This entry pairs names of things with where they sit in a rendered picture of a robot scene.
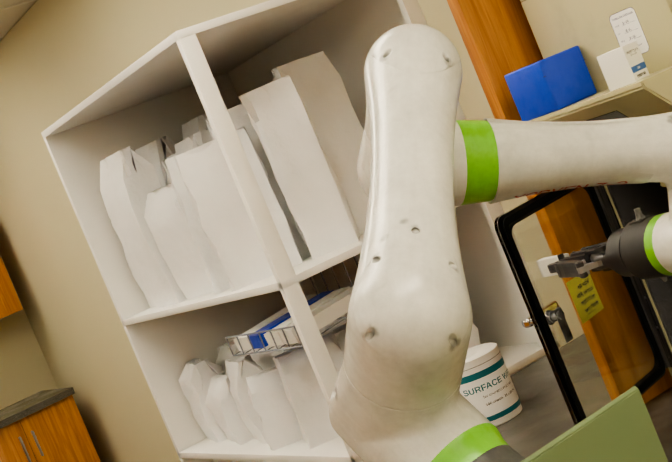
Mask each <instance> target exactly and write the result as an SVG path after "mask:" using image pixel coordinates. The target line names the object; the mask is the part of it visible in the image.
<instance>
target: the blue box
mask: <svg viewBox="0 0 672 462"><path fill-rule="evenodd" d="M584 60H585V59H584V58H583V56H582V53H581V51H580V48H579V46H574V47H571V48H569V49H567V50H564V51H562V52H559V53H557V54H555V55H552V56H550V57H547V58H545V59H542V60H540V61H538V62H535V63H533V64H530V65H528V66H526V67H523V68H521V69H518V70H516V71H514V72H511V73H509V74H506V75H505V76H504V77H505V80H506V82H507V85H508V87H509V91H510V92H511V95H512V97H513V100H514V102H515V105H516V107H517V109H518V112H519V114H520V117H521V119H522V121H530V120H533V119H536V118H538V117H541V116H544V115H547V114H550V113H552V112H555V111H558V110H560V109H563V108H565V107H567V106H569V105H572V104H574V103H576V102H578V101H581V100H583V99H585V98H587V97H590V96H592V95H594V94H596V93H597V90H596V88H595V85H594V83H593V80H592V78H591V76H590V73H589V71H588V68H587V66H586V63H585V61H584Z"/></svg>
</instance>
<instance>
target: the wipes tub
mask: <svg viewBox="0 0 672 462"><path fill-rule="evenodd" d="M460 394H461V395H462V396H463V397H465V398H466V399H467V400H468V401H469V402H470V403H471V404H472V405H473V406H474V407H475V408H476V409H477V410H478V411H479V412H481V413H482V414H483V415H484V416H485V417H486V418H487V419H488V420H489V421H490V422H491V423H492V424H493V425H494V426H495V427H497V426H499V425H501V424H504V423H506V422H508V421H509V420H511V419H513V418H514V417H516V416H517V415H518V414H519V413H520V412H521V410H522V405H521V402H520V399H519V397H518V394H517V392H516V389H515V387H514V384H513V382H512V380H511V377H510V375H509V372H508V370H507V367H506V365H505V362H504V360H503V357H502V355H501V353H500V350H499V348H498V345H497V343H484V344H480V345H477V346H474V347H471V348H468V350H467V355H466V360H465V365H464V370H463V375H462V380H461V385H460Z"/></svg>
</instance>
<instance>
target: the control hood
mask: <svg viewBox="0 0 672 462"><path fill-rule="evenodd" d="M616 110H617V111H619V112H621V113H622V114H624V115H626V116H627V117H629V118H631V117H642V116H649V115H656V114H662V113H668V112H672V66H671V67H668V68H665V69H663V70H660V71H657V72H654V73H651V74H650V75H649V76H647V77H644V78H642V79H640V80H638V81H636V82H634V83H631V84H628V85H626V86H623V87H621V88H618V89H615V90H613V91H610V90H609V89H607V90H604V91H601V92H598V93H596V94H594V95H592V96H590V97H587V98H585V99H583V100H581V101H578V102H576V103H574V104H572V105H569V106H567V107H565V108H563V109H560V110H558V111H555V112H552V113H550V114H547V115H544V116H541V117H538V118H536V119H533V120H530V121H548V122H566V121H586V120H589V119H592V118H595V117H598V116H601V115H604V114H607V113H610V112H613V111H616Z"/></svg>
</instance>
